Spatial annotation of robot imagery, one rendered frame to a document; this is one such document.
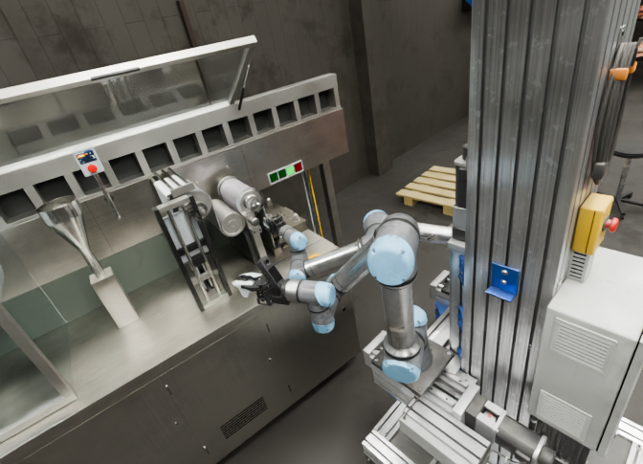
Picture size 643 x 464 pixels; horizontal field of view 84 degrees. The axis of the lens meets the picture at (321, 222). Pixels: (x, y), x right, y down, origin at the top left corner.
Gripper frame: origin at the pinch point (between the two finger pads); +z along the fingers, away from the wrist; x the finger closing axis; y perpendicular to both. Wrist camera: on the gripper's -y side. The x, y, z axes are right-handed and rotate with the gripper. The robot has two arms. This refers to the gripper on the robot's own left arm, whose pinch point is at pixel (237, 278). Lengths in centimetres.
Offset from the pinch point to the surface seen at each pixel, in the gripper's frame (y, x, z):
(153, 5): -125, 156, 151
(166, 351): 35, -8, 39
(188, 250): -0.1, 16.0, 37.2
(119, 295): 17, 1, 70
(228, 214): -6, 42, 33
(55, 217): -25, -10, 70
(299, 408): 119, 42, 16
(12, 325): -1, -40, 60
